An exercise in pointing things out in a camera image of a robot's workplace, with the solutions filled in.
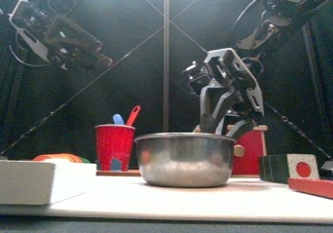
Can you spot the wooden box with red drawer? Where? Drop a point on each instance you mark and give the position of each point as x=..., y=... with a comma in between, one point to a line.
x=253, y=152

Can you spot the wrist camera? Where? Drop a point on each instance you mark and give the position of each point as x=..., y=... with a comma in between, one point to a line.
x=60, y=1
x=197, y=81

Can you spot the dark block with red dot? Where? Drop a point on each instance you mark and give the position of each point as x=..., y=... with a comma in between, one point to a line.
x=281, y=167

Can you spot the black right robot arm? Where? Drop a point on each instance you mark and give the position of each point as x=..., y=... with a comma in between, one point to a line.
x=294, y=6

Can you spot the small blue block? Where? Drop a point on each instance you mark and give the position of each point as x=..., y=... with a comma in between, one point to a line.
x=115, y=165

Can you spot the red toy block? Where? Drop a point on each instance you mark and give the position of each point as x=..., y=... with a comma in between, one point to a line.
x=314, y=187

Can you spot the orange toy carrot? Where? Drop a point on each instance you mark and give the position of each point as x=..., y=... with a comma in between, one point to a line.
x=56, y=157

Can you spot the vertical metal frame pole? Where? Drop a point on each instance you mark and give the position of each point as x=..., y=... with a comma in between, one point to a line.
x=165, y=64

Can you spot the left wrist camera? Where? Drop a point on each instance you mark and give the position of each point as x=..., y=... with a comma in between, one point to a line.
x=60, y=1

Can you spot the blue toy utensil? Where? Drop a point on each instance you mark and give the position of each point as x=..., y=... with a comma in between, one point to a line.
x=118, y=119

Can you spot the white toy block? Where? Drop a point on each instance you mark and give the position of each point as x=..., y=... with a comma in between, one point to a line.
x=25, y=181

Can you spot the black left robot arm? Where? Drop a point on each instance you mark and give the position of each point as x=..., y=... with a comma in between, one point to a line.
x=5, y=6

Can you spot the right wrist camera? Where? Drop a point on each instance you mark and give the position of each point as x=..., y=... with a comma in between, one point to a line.
x=197, y=81

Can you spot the red plastic cup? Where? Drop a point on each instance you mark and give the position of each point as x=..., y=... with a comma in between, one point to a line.
x=113, y=146

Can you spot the pink wooden tray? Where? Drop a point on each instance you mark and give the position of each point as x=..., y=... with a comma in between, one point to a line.
x=125, y=173

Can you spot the white cutting board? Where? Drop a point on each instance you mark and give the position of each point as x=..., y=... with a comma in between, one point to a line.
x=173, y=201

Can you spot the metal bowl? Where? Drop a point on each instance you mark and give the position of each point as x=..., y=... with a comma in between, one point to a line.
x=183, y=160

